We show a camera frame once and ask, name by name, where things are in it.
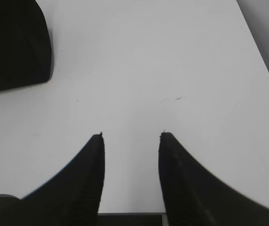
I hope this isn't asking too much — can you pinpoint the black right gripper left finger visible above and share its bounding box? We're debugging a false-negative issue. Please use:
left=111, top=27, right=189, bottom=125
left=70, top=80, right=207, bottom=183
left=0, top=134, right=105, bottom=226

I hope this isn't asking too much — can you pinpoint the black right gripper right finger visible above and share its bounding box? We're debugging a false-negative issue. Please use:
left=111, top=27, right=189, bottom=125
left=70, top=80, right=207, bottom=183
left=158, top=132, right=269, bottom=226

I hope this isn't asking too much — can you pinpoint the black bag with tan handles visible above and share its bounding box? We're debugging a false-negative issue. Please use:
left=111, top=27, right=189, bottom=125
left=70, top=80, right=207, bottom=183
left=0, top=0, right=52, bottom=91

